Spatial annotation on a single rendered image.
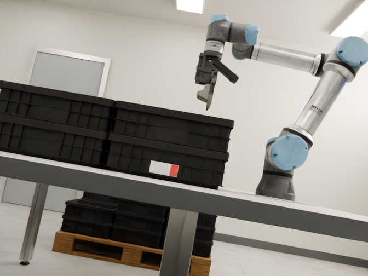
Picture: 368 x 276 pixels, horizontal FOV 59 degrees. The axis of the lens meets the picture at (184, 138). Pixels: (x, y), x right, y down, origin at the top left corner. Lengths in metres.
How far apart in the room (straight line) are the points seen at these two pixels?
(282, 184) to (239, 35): 0.58
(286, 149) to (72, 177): 0.73
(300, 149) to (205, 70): 0.44
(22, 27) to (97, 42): 1.07
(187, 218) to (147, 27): 4.22
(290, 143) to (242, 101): 3.35
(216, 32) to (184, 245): 0.84
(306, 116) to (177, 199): 0.69
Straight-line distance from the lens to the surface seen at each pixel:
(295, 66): 1.43
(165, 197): 0.65
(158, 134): 1.06
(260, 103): 4.53
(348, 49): 1.30
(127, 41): 4.74
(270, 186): 1.28
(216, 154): 1.05
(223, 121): 1.06
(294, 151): 1.16
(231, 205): 0.66
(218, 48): 1.28
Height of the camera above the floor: 0.72
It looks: 7 degrees up
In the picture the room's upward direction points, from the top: 10 degrees clockwise
